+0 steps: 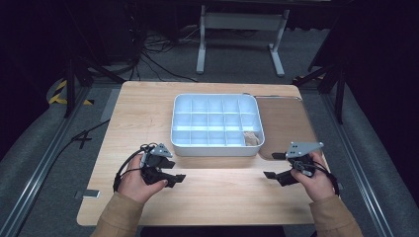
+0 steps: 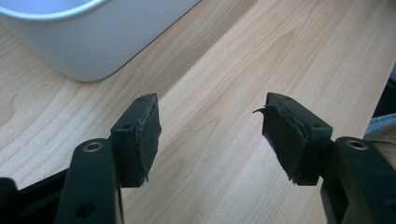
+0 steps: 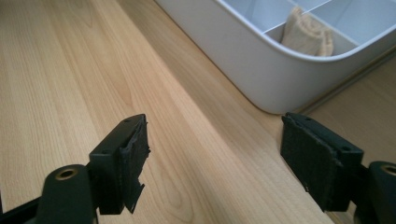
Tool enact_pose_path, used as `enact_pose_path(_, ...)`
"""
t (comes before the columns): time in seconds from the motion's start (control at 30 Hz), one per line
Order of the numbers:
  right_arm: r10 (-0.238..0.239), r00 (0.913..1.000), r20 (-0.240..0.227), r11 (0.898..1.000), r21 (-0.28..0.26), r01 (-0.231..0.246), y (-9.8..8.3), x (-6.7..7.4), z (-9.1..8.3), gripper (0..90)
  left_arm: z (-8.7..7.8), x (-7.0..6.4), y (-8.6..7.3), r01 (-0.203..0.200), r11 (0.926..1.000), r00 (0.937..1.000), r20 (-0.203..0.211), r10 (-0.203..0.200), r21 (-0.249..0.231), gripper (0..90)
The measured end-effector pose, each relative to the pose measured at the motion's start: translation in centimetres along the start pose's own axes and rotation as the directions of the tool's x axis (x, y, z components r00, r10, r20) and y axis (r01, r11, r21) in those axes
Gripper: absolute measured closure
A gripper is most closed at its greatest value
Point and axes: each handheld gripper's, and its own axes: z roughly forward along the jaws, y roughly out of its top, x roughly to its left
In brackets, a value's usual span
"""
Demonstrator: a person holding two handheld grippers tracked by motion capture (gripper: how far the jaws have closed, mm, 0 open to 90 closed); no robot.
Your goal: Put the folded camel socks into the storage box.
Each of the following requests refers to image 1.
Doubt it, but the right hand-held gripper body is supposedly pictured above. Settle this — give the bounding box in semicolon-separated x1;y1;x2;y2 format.
278;141;324;188

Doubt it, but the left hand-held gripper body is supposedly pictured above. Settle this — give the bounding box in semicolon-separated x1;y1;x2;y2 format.
141;142;173;186

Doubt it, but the beige sock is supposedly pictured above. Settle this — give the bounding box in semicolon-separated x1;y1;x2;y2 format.
242;130;262;147

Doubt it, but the white divided organizer box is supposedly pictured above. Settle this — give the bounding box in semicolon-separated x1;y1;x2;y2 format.
170;93;266;158

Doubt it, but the person's left hand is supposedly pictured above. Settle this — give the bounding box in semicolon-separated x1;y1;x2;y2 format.
117;152;169;205

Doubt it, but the person's right hand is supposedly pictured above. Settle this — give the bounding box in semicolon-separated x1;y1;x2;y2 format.
290;150;337;202

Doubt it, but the grey tape piece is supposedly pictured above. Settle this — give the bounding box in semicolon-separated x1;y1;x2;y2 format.
74;189;101;200

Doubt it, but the black tripod stand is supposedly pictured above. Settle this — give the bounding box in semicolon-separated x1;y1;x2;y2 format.
63;53;126;119
292;60;348;126

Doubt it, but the yellow black hazard tape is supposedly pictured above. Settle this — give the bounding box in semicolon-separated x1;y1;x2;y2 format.
48;78;95;107

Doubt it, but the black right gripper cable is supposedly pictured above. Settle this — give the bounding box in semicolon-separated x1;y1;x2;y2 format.
294;160;340;198

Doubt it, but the aluminium floor rail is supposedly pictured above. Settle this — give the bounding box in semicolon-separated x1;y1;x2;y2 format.
0;86;92;237
320;93;396;237

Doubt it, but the black floor cable bundle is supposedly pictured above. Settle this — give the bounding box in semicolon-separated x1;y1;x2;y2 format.
129;19;200;83

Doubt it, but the white metal stand frame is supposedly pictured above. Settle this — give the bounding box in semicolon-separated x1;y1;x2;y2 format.
195;4;291;79

